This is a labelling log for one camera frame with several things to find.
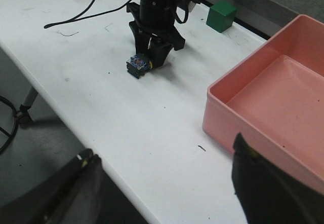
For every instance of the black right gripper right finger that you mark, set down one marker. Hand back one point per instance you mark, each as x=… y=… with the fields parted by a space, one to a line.
x=269 y=195

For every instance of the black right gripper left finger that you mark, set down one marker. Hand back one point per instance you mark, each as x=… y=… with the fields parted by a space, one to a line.
x=71 y=195

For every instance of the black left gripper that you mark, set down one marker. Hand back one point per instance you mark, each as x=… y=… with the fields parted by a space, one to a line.
x=153 y=38

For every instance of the yellow push button switch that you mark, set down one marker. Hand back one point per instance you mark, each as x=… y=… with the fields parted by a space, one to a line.
x=138 y=65

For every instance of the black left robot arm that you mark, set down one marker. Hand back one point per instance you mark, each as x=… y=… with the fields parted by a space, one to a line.
x=155 y=6

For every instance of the green wooden cube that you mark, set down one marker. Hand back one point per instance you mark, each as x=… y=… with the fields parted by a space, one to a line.
x=221 y=16

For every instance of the white table leg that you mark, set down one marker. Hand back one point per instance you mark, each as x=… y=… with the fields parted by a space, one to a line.
x=22 y=114

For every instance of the pink plastic bin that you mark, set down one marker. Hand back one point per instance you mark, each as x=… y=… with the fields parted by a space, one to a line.
x=274 y=99

